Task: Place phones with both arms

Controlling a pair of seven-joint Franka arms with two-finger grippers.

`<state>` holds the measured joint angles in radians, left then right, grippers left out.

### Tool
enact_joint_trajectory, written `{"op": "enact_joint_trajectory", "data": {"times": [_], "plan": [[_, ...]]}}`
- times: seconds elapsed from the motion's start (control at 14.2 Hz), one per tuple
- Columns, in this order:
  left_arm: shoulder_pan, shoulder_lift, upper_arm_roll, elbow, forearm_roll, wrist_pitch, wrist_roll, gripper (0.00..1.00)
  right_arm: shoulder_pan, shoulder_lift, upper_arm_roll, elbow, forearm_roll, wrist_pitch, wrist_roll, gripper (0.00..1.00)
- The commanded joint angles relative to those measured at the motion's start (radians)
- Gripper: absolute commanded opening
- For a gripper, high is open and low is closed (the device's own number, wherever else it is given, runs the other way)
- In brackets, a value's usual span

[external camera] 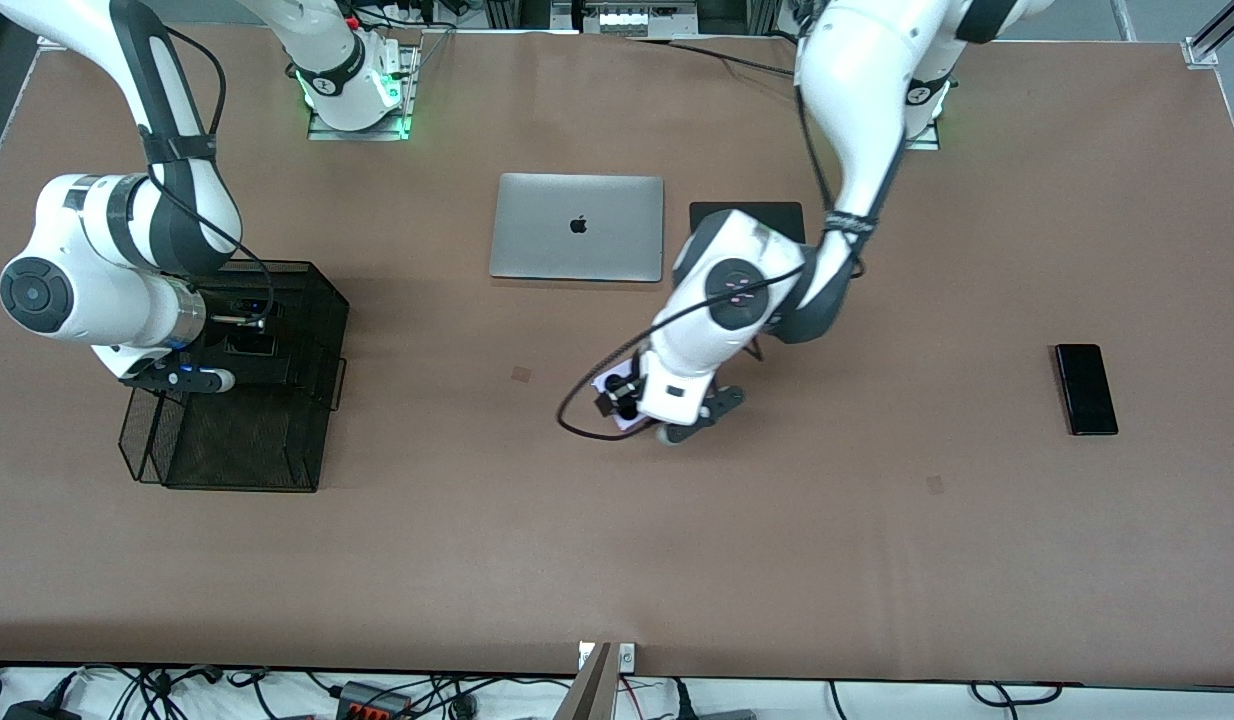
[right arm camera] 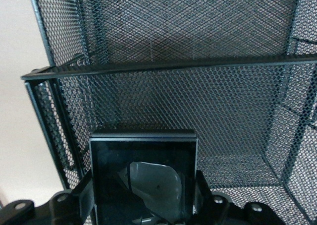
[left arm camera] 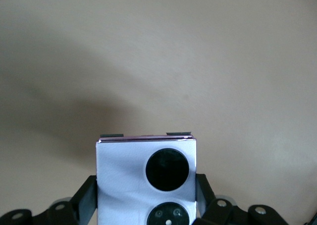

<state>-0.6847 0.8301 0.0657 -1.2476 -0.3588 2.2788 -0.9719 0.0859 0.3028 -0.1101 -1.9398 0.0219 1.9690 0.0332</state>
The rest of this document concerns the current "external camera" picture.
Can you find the lavender flip phone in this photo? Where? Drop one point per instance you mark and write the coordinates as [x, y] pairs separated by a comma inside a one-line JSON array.
[[605, 381]]

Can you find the black plug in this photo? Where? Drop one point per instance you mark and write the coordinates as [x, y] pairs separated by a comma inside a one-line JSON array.
[[682, 700]]

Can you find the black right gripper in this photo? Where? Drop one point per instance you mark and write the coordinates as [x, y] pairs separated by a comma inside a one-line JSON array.
[[227, 322]]

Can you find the grey slanted post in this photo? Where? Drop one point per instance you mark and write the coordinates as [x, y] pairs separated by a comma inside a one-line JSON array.
[[592, 690]]

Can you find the small metal table bracket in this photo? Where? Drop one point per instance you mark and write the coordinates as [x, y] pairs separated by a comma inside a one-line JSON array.
[[625, 658]]

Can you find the silver closed laptop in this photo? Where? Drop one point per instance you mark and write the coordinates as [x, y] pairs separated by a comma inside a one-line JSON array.
[[617, 240]]

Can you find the black power adapter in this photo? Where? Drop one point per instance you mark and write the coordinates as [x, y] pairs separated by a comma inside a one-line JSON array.
[[37, 712]]

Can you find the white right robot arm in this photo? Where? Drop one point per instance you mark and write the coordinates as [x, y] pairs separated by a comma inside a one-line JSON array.
[[97, 300]]

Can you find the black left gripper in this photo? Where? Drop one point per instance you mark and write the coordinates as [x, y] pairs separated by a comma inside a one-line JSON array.
[[624, 398]]

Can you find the power strip with orange switches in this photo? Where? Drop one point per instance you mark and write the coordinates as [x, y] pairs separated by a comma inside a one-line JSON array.
[[372, 705]]

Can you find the black flip phone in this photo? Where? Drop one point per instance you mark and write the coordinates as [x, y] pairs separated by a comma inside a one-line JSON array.
[[252, 348]]

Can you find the metal corner bracket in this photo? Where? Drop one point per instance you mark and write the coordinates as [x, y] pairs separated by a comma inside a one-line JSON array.
[[1199, 55]]

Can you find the black slab smartphone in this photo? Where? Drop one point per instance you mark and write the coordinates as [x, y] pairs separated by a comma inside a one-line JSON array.
[[1087, 390]]

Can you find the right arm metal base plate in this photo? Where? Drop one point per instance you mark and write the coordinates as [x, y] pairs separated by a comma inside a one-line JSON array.
[[357, 134]]

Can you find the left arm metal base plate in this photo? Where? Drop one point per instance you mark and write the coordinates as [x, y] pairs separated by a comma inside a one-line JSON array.
[[927, 143]]

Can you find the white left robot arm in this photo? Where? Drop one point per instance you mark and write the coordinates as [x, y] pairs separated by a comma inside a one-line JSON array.
[[857, 90]]

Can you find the white terminal block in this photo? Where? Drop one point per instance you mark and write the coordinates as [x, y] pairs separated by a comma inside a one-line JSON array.
[[637, 20]]

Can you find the aluminium frame profile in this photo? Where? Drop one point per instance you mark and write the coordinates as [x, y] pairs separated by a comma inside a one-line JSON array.
[[1217, 30]]

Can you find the black mouse pad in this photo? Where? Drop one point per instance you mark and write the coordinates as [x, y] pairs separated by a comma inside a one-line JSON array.
[[782, 218]]

